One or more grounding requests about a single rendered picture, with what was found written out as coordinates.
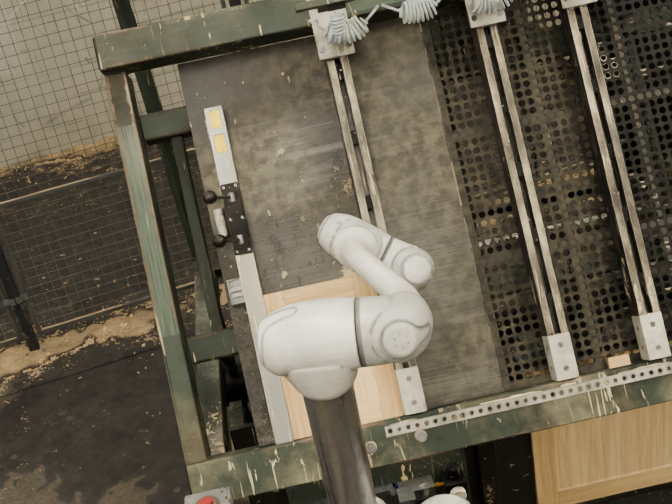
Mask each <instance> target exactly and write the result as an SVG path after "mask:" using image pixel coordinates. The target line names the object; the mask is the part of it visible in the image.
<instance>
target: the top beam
mask: <svg viewBox="0 0 672 504"><path fill-rule="evenodd" d="M305 1H306V0H261V1H257V2H252V3H247V4H242V5H238V6H233V7H228V8H223V9H218V10H214V11H209V12H204V13H199V14H195V15H190V16H185V17H180V18H176V19H171V20H166V21H161V22H156V23H152V24H147V25H142V26H137V27H133V28H128V29H123V30H118V31H114V32H109V33H104V34H99V35H95V36H94V38H93V44H94V49H95V53H96V58H97V63H98V67H99V70H100V71H101V72H102V73H103V75H104V76H105V74H107V73H112V72H117V71H122V70H123V71H128V72H129V74H131V73H135V72H140V71H145V70H149V69H154V68H159V67H164V66H168V65H173V64H178V63H183V62H187V61H192V60H197V59H202V58H206V57H211V56H216V55H220V54H225V53H230V52H235V51H239V50H244V49H249V48H254V47H258V46H263V45H268V44H273V43H277V42H282V41H287V40H291V39H296V38H301V37H306V36H310V35H314V32H313V28H312V24H311V23H309V22H308V20H309V19H310V15H309V10H308V11H304V12H299V13H296V11H295V6H294V4H296V3H300V2H305ZM405 1H406V0H356V1H351V2H346V13H347V17H348V19H351V17H353V16H354V15H355V16H356V17H357V18H358V20H359V18H360V17H361V18H362V19H363V20H365V19H366V18H367V17H368V16H369V14H370V13H371V12H372V11H373V9H374V8H375V7H376V6H377V5H378V6H379V8H378V9H377V10H376V12H375V13H374V14H373V15H372V17H371V18H370V19H369V20H368V23H372V22H377V21H381V20H386V19H391V18H396V17H399V12H396V11H393V10H390V9H387V8H384V7H381V5H382V4H385V5H387V6H390V7H393V8H396V9H399V8H401V5H402V3H403V2H405ZM462 3H465V0H442V1H440V2H439V3H438V6H437V7H435V9H438V8H443V7H448V6H452V5H457V4H462ZM310 20H311V19H310ZM359 21H360V20H359ZM360 22H361V21H360Z"/></svg>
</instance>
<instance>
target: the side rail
mask: <svg viewBox="0 0 672 504"><path fill-rule="evenodd" d="M104 77H105V82H106V86H107V91H108V96H109V101H110V105H111V110H112V115H113V120H114V125H115V129H116V134H117V139H118V144H119V148H120V153H121V158H122V163H123V167H124V172H125V177H126V182H127V187H128V191H129V196H130V201H131V206H132V210H133V215H134V220H135V225H136V230H137V234H138V239H139V244H140V249H141V253H142V258H143V263H144V268H145V272H146V277H147V282H148V287H149V292H150V296H151V301H152V306H153V311H154V315H155V320H156V325H157V330H158V335H159V339H160V344H161V349H162V354H163V358H164V363H165V368H166V373H167V377H168V382H169V387H170V392H171V397H172V401H173V406H174V411H175V416H176V420H177V425H178V430H179V435H180V439H181V444H182V449H183V454H184V459H185V463H186V465H190V464H195V463H199V462H204V461H207V459H208V457H210V456H211V451H210V447H209V442H208V437H207V432H206V428H205V423H204V418H203V413H202V409H201V404H200V399H199V395H198V390H197V385H196V380H195V376H194V371H193V366H192V364H191V360H190V355H189V350H188V345H187V340H186V339H187V338H186V333H185V328H184V323H183V319H182V314H181V309H180V305H179V300H178V295H177V290H176V286H175V281H174V276H173V271H172V267H171V262H170V257H169V252H168V248H167V243H166V238H165V234H164V229H163V224H162V219H161V215H160V210H159V205H158V200H157V196H156V191H155V186H154V181H153V177H152V172H151V167H150V162H149V158H148V153H147V148H146V144H145V141H144V137H143V132H142V128H141V123H140V118H139V117H140V115H139V110H138V106H137V101H136V96H135V91H134V87H133V82H132V80H131V78H130V77H129V76H128V75H127V74H126V72H125V71H123V72H122V73H118V74H113V75H108V76H106V75H105V76H104Z"/></svg>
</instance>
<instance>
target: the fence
mask: <svg viewBox="0 0 672 504"><path fill-rule="evenodd" d="M214 110H219V113H220V118H221V122H222V127H220V128H215V129H212V128H211V123H210V119H209V114H208V112H210V111H214ZM204 113H205V117H206V122H207V127H208V131H209V136H210V141H211V145H212V150H213V155H214V159H215V164H216V168H217V173H218V178H219V182H220V185H223V184H228V183H233V182H238V177H237V173H236V168H235V163H234V159H233V154H232V150H231V145H230V140H229V136H228V131H227V126H226V122H225V117H224V113H223V108H222V106H216V107H211V108H206V109H204ZM221 134H224V136H225V141H226V145H227V150H228V151H227V152H222V153H218V154H217V151H216V147H215V142H214V137H213V136H216V135H221ZM238 186H239V182H238ZM235 257H236V261H237V266H238V271H239V275H240V280H241V285H242V289H243V294H244V299H245V303H246V308H247V313H248V317H249V322H250V327H251V331H252V336H253V340H254V345H255V350H256V354H257V359H258V364H259V368H260V373H261V378H262V382H263V387H264V392H265V396H266V401H267V406H268V410H269V415H270V419H271V424H272V429H273V433H274V438H275V443H276V445H278V444H282V443H287V442H291V441H294V438H293V433H292V428H291V424H290V419H289V414H288V410H287V405H286V401H285V396H284V391H283V387H282V382H281V377H280V376H277V375H275V374H273V373H271V372H269V371H268V370H266V369H265V367H264V366H263V365H262V364H261V362H260V360H259V355H258V327H259V324H260V322H261V321H262V320H263V319H264V318H266V316H267V313H266V308H265V303H264V299H263V293H262V288H261V284H260V279H259V274H258V270H257V265H256V261H255V256H254V251H252V252H250V253H246V254H241V255H235Z"/></svg>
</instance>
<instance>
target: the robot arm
mask: <svg viewBox="0 0 672 504"><path fill-rule="evenodd" d="M317 237H318V241H319V243H320V245H321V246H322V247H323V249H324V250H325V251H326V252H327V253H329V254H330V255H332V256H333V258H334V259H336V260H337V261H339V262H340V263H341V264H342V265H343V266H345V267H347V268H349V269H353V270H354V271H355V272H356V273H357V274H358V275H359V276H360V277H361V278H362V279H363V280H364V281H365V282H366V283H368V284H369V285H370V286H371V287H372V288H373V289H374V290H375V291H376V292H377V293H378V294H379V295H380V296H364V297H331V298H322V299H314V300H308V301H302V302H297V303H293V304H290V305H287V306H284V307H282V308H279V309H277V310H275V311H273V312H272V313H270V314H268V315H267V316H266V318H264V319H263V320H262V321H261V322H260V324H259V327H258V355H259V360H260V362H261V364H262V365H263V366H264V367H265V369H266V370H268V371H269V372H271V373H273V374H275V375H277V376H285V377H286V378H287V380H288V381H289V382H290V383H291V384H292V385H293V387H294V388H295V389H296V390H297V391H298V392H299V393H300V394H301V395H303V399H304V403H305V408H306V412H307V416H308V420H309V424H310V429H311V433H312V437H313V441H314V445H315V448H316V451H317V456H318V460H319V464H320V468H321V473H322V477H323V481H324V485H325V489H326V494H327V498H328V502H329V504H386V503H385V502H384V501H382V500H381V499H380V498H378V497H376V495H375V490H374V485H373V480H372V475H371V470H370V465H369V460H368V455H367V450H366V445H365V440H364V435H363V429H362V424H361V419H360V414H359V409H358V404H357V399H356V394H355V389H354V384H353V383H354V381H355V379H356V377H357V372H358V368H363V367H371V366H377V365H384V364H390V363H403V362H407V361H410V360H412V359H414V358H416V357H417V356H418V355H420V354H421V353H422V352H423V350H424V349H425V348H426V346H427V345H428V343H429V341H430V338H431V335H432V331H433V316H432V312H431V310H430V308H429V306H428V304H427V302H426V301H425V300H424V299H423V298H422V297H421V296H420V294H419V293H418V292H417V291H420V290H422V289H424V288H425V287H427V286H428V285H429V284H430V282H431V281H432V279H433V276H434V272H435V266H434V262H433V260H432V258H431V256H430V255H429V254H428V253H427V252H426V251H424V250H422V249H420V248H418V247H417V246H414V245H411V244H408V243H406V242H403V241H401V240H398V239H396V238H394V237H392V236H390V235H388V234H387V233H385V232H384V231H382V230H381V229H379V228H377V227H375V226H374V225H372V224H370V223H368V222H366V221H363V220H361V219H359V218H356V217H354V216H351V215H348V214H341V213H334V214H332V215H328V216H327V217H326V218H325V219H324V220H323V222H322V224H321V226H320V228H319V230H318V233H317ZM421 504H470V503H469V502H468V501H467V500H466V499H464V498H462V497H460V496H457V495H453V494H440V495H435V496H433V497H430V498H429V499H427V500H425V501H424V502H422V503H421Z"/></svg>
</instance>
